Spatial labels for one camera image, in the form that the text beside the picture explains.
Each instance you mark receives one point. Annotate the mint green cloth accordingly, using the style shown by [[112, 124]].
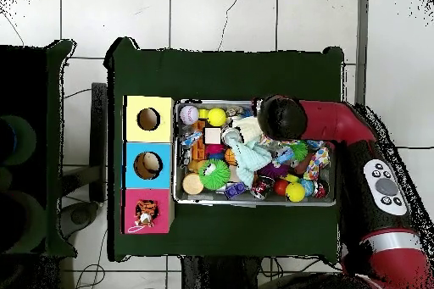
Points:
[[251, 160]]

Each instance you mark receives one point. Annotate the smooth yellow ball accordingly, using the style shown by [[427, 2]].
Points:
[[295, 192]]

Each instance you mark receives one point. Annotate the cream cloth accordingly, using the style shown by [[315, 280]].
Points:
[[249, 128]]

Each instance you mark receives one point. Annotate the white baseball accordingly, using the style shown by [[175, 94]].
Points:
[[189, 114]]

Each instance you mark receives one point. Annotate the yellow tennis ball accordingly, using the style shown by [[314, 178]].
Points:
[[216, 116]]

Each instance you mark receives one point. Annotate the orange striped tiger plush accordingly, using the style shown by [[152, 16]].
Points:
[[146, 209]]

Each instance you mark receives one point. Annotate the blue plastic compartment tray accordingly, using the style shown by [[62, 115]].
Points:
[[234, 190]]

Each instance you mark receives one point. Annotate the green spiky toy with eyes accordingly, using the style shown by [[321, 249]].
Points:
[[215, 175]]

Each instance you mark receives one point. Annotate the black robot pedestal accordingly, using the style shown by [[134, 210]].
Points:
[[217, 275]]

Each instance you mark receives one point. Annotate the dark green table cloth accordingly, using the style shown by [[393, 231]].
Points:
[[220, 75], [54, 99]]

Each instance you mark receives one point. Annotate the shallow silver mesh bin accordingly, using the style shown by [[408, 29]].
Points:
[[203, 198]]

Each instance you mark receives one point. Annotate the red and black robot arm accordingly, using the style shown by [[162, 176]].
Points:
[[329, 119]]

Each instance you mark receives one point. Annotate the tan round disc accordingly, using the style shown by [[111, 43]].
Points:
[[192, 184]]

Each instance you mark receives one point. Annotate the wooden box with three holes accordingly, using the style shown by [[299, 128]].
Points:
[[162, 133]]

